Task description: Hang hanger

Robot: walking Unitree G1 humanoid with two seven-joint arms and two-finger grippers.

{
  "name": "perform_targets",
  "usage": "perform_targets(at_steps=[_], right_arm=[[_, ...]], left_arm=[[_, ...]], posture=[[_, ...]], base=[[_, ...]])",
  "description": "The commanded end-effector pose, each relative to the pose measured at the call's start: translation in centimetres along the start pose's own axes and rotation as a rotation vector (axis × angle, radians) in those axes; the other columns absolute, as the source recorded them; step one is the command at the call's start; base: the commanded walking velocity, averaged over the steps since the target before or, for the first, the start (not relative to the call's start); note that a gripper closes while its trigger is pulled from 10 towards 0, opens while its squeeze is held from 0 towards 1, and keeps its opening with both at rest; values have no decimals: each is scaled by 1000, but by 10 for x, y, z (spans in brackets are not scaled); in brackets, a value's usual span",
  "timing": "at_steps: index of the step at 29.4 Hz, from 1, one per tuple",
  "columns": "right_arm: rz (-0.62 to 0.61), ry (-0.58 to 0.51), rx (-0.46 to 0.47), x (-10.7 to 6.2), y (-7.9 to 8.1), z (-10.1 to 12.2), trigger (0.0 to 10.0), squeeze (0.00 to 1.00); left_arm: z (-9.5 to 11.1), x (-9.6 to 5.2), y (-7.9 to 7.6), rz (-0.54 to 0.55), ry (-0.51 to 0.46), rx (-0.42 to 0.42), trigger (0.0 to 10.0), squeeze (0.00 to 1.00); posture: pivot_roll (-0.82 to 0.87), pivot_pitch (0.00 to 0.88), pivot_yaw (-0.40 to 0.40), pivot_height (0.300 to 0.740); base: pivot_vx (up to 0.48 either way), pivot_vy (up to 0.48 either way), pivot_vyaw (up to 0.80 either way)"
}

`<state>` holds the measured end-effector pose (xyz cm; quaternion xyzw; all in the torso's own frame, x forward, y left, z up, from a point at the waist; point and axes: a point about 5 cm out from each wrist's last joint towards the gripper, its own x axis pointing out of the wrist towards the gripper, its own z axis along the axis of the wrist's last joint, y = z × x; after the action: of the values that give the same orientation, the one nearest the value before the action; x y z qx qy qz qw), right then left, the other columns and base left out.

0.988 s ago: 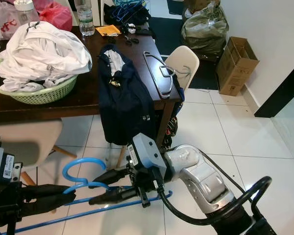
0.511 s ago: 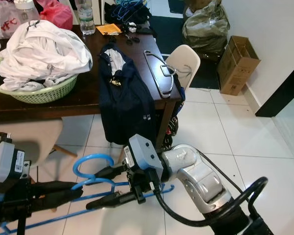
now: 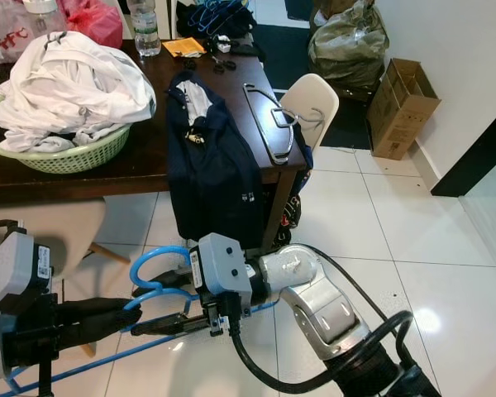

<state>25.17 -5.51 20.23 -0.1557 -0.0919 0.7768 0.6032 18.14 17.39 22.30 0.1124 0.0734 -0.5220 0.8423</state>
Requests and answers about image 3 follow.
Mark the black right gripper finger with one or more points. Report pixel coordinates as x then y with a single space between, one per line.
167 288
167 324

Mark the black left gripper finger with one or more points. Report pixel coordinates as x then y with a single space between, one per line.
99 332
99 308

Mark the blue plastic clothes hanger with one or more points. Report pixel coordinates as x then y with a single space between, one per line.
149 252

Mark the navy garment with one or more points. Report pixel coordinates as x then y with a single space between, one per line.
215 182

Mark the blue hanger bundle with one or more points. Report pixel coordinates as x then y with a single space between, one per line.
211 15

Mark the black bundle with red marks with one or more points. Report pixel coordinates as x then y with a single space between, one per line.
293 217

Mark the green plastic laundry basket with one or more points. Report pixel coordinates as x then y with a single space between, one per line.
66 161

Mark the white clothes pile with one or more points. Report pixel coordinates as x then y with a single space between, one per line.
74 87

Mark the small black object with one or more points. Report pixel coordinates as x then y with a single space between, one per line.
194 63

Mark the black scissors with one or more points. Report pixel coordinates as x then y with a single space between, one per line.
227 65

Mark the white plastic chair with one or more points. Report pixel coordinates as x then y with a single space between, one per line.
314 99

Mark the orange booklet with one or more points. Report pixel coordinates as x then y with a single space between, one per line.
182 48

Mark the small white black device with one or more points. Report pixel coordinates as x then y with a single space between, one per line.
219 43

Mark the clear plastic water bottle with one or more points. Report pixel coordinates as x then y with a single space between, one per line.
145 35

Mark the red plastic bag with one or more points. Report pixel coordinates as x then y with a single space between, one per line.
95 23

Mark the black clothing pile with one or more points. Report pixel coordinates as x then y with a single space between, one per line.
240 23

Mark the brown cardboard box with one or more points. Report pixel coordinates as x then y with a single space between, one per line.
405 107

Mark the white bag with red print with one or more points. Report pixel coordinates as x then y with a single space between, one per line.
12 33

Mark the olive garbage bag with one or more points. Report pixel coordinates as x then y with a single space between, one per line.
347 50

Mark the bottle with white cap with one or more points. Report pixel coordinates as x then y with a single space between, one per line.
45 18

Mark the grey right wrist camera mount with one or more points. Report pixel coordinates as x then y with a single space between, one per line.
227 260

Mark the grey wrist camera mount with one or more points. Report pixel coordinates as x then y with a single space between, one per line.
12 273
227 260

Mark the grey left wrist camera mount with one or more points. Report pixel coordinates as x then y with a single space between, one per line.
12 273

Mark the black door frame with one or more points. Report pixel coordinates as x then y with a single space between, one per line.
475 161

